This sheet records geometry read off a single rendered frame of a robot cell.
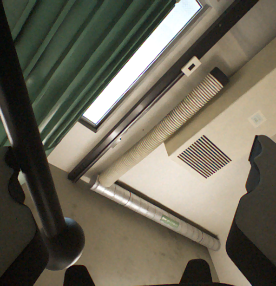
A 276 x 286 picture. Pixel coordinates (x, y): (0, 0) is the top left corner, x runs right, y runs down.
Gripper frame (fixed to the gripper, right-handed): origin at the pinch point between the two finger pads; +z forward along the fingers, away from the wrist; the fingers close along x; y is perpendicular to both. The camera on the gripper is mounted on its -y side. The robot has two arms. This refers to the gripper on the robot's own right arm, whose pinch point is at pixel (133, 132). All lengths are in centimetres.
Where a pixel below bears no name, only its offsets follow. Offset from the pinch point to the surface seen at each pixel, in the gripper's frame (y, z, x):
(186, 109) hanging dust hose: 58, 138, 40
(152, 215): 188, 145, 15
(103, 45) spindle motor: -4.0, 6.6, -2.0
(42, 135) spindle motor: 3.8, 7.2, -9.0
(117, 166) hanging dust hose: 113, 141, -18
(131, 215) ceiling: 188, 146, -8
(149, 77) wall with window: 37, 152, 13
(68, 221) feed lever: 6.6, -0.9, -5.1
